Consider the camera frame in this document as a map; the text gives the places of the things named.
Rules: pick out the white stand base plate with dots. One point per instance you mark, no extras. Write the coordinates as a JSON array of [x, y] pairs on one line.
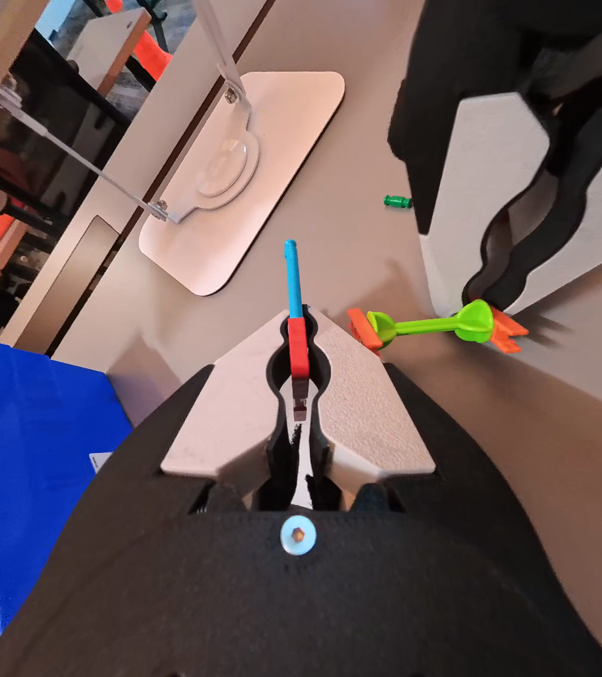
[[290, 132]]

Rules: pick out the blue plastic bin with label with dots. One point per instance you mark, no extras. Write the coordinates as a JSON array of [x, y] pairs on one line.
[[31, 449]]

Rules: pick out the rectangular table hatch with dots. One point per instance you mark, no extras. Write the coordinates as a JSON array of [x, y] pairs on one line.
[[68, 280]]

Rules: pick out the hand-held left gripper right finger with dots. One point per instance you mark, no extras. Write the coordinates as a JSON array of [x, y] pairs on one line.
[[375, 418]]

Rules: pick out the green small toy piece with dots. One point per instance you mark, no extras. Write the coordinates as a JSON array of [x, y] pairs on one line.
[[396, 201]]

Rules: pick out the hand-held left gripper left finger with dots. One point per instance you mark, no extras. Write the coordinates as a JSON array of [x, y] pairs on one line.
[[221, 423]]

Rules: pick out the lime green spool rod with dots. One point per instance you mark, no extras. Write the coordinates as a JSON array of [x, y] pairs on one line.
[[422, 326]]

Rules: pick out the teal plastic panel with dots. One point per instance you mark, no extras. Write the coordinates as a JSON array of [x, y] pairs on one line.
[[293, 280]]

